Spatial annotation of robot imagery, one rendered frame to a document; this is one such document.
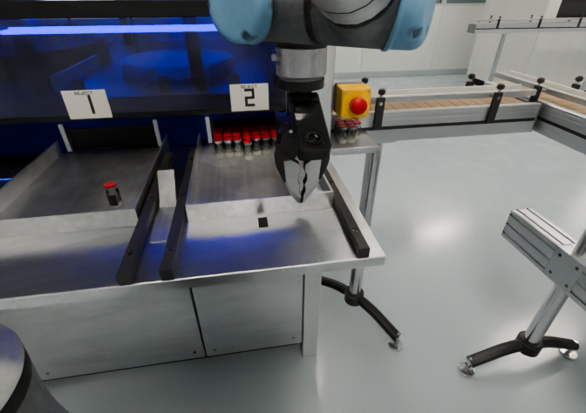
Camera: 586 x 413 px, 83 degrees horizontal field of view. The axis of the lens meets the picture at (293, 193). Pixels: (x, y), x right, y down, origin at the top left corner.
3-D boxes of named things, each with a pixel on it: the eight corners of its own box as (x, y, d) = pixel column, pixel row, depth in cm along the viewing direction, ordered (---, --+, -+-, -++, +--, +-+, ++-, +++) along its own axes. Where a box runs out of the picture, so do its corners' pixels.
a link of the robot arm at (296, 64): (333, 49, 45) (273, 50, 44) (331, 84, 47) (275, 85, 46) (320, 43, 51) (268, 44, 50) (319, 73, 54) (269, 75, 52)
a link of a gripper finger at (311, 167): (312, 187, 64) (314, 143, 59) (319, 204, 59) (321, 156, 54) (296, 189, 63) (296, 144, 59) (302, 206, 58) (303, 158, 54)
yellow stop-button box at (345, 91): (332, 110, 86) (334, 82, 82) (359, 109, 87) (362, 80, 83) (340, 119, 80) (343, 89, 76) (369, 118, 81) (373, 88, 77)
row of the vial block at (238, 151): (215, 154, 81) (213, 137, 78) (288, 150, 83) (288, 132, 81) (215, 159, 79) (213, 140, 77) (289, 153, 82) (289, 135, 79)
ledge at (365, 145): (319, 135, 97) (319, 129, 96) (362, 132, 99) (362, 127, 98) (331, 155, 85) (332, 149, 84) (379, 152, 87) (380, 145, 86)
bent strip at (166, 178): (163, 197, 65) (157, 170, 62) (179, 195, 65) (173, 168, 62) (149, 243, 53) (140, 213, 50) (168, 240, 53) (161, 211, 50)
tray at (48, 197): (61, 153, 82) (56, 140, 80) (170, 146, 86) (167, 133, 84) (-30, 240, 53) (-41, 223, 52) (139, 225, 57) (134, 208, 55)
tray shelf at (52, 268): (42, 161, 82) (39, 155, 81) (316, 144, 92) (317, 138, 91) (-138, 327, 42) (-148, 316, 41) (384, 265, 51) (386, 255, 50)
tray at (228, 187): (201, 145, 86) (198, 132, 84) (298, 138, 90) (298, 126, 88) (188, 222, 58) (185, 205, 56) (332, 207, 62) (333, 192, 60)
